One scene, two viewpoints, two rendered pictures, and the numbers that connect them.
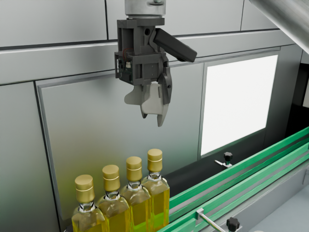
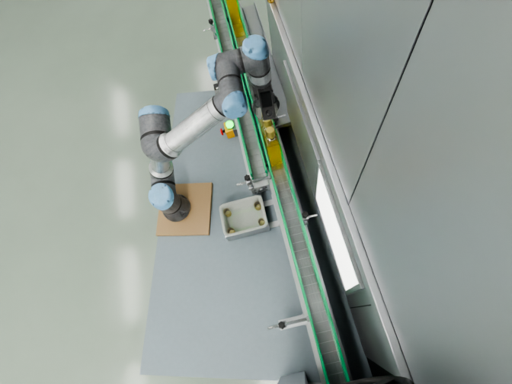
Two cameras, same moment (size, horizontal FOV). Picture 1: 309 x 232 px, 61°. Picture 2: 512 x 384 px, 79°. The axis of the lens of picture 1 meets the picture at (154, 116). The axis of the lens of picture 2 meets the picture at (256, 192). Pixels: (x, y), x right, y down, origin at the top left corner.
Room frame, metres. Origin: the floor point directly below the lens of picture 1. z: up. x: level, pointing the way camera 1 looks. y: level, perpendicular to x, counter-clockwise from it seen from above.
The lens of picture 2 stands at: (0.92, -0.63, 2.29)
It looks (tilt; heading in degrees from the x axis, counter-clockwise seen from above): 67 degrees down; 134
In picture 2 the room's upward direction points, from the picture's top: 21 degrees counter-clockwise
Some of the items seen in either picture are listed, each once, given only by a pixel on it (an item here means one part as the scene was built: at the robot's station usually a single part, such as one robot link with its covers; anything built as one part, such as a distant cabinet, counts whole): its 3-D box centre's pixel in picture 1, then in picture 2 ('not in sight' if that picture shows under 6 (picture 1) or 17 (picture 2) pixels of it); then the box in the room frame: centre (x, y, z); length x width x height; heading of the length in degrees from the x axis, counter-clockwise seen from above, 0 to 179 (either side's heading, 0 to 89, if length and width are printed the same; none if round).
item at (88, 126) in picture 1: (192, 115); (318, 174); (0.79, -0.12, 1.15); 0.90 x 0.03 x 0.34; 127
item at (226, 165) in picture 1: (221, 167); (309, 217); (0.80, -0.24, 0.94); 0.07 x 0.04 x 0.13; 37
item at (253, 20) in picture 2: not in sight; (266, 63); (0.21, 0.60, 0.84); 0.95 x 0.09 x 0.11; 127
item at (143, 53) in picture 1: (142, 51); (262, 88); (0.51, 0.02, 1.39); 0.09 x 0.08 x 0.12; 125
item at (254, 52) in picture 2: not in sight; (255, 56); (0.51, 0.01, 1.55); 0.09 x 0.08 x 0.11; 35
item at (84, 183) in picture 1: (84, 188); not in sight; (0.42, 0.14, 1.14); 0.04 x 0.04 x 0.04
